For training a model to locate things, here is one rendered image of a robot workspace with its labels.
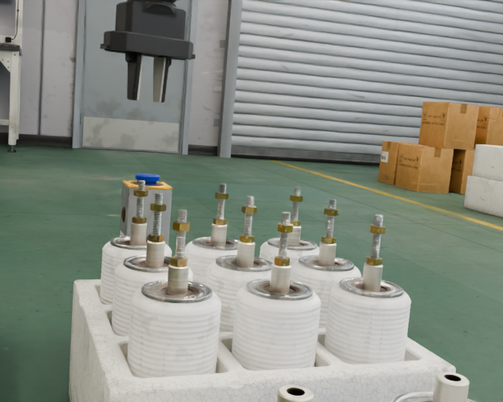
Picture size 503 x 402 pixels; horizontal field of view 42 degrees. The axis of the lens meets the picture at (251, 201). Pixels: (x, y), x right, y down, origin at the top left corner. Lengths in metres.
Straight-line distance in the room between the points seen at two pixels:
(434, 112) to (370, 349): 3.92
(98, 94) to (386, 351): 5.16
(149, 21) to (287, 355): 0.46
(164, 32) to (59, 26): 4.93
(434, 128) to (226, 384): 4.03
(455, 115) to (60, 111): 3.19
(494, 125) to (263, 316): 4.14
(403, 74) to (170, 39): 5.82
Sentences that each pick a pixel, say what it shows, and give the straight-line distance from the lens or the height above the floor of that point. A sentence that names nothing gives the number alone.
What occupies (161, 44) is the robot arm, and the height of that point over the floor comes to 0.52.
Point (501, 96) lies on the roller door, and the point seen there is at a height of 0.79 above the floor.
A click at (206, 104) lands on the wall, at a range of 5.96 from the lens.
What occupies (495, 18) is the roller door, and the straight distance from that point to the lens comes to 7.24.
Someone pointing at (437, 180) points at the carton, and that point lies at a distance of 4.53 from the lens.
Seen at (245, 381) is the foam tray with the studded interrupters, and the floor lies 0.18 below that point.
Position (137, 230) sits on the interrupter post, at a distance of 0.92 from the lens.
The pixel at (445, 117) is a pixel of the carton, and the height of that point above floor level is 0.50.
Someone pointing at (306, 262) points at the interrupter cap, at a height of 0.25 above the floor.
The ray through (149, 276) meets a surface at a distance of 0.78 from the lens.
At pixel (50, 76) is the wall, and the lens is 5.79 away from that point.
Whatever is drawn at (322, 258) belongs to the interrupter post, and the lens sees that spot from 0.89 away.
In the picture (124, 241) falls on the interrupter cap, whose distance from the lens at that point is 0.94.
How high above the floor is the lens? 0.45
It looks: 8 degrees down
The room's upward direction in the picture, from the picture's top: 5 degrees clockwise
